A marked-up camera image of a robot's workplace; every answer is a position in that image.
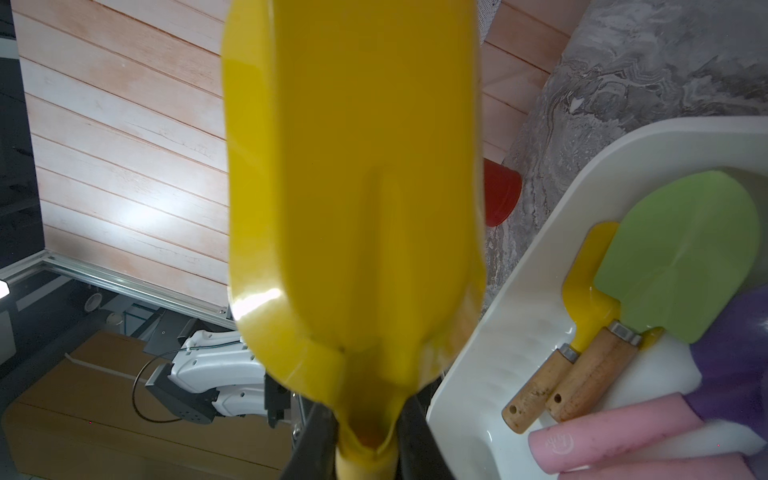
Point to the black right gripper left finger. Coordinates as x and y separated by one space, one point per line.
313 456

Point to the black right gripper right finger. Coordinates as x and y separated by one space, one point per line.
419 455

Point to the yellow plastic shovel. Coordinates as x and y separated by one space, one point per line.
356 263

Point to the pink handled purple shovel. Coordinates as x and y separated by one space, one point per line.
731 358

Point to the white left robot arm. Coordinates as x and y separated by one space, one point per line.
215 374

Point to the white storage box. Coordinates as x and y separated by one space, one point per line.
527 319

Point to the green shovel at back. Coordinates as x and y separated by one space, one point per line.
678 257

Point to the red pencil cup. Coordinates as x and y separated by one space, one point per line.
502 190

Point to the small yellow shovel wooden handle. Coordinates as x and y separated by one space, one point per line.
589 310

